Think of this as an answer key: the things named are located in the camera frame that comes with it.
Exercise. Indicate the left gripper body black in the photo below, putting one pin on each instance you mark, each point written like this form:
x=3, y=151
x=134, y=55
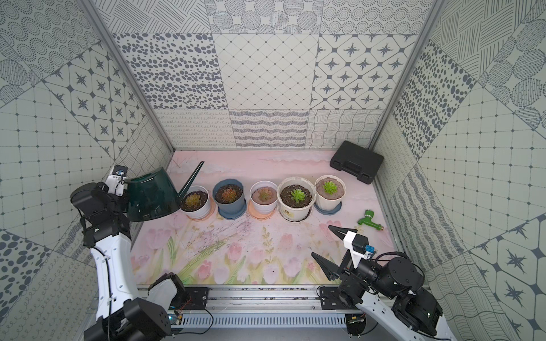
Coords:
x=120, y=203

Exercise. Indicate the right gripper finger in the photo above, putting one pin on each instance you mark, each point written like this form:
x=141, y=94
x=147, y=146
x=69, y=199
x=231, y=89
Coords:
x=341, y=232
x=330, y=269

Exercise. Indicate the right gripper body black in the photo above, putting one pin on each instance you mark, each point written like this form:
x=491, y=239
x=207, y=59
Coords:
x=346, y=272

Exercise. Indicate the dark green watering can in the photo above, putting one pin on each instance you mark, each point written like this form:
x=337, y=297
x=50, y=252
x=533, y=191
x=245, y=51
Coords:
x=153, y=195

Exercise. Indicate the white pot bright green succulent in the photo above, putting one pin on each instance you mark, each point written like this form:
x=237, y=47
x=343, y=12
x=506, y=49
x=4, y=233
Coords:
x=330, y=192

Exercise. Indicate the white pot yellow-brown succulent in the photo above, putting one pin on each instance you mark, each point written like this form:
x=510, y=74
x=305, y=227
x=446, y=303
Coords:
x=197, y=204

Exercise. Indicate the white pot pink succulent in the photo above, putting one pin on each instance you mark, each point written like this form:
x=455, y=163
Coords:
x=263, y=200

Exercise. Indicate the blue-grey pot red succulent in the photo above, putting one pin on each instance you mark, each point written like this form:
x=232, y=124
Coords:
x=229, y=197

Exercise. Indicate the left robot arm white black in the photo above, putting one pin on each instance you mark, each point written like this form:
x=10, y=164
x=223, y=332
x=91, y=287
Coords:
x=122, y=313

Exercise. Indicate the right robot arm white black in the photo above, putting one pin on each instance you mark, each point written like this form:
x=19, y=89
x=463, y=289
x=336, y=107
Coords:
x=387, y=287

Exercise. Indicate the large white pot green succulent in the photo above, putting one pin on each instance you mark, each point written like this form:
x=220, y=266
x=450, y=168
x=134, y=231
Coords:
x=296, y=196

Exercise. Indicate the right small circuit board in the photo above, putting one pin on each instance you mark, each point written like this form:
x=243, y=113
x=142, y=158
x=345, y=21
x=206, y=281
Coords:
x=355, y=324

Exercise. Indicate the black plastic tool case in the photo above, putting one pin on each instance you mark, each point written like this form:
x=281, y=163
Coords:
x=357, y=161

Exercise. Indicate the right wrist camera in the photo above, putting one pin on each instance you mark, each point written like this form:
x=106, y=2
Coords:
x=358, y=247

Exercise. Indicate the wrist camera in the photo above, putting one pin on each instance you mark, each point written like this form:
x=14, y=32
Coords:
x=115, y=181
x=358, y=247

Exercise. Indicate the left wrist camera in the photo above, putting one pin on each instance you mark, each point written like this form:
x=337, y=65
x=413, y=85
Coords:
x=115, y=181

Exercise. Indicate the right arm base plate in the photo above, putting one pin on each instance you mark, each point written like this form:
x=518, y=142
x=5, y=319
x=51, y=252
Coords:
x=329, y=297

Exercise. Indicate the green hose nozzle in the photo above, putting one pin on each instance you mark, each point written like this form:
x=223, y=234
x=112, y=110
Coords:
x=368, y=221

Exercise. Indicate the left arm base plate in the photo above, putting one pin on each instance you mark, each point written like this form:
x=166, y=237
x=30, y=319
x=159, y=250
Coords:
x=196, y=298

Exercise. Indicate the aluminium mounting rail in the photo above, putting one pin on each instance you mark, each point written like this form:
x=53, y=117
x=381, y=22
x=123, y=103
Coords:
x=249, y=300

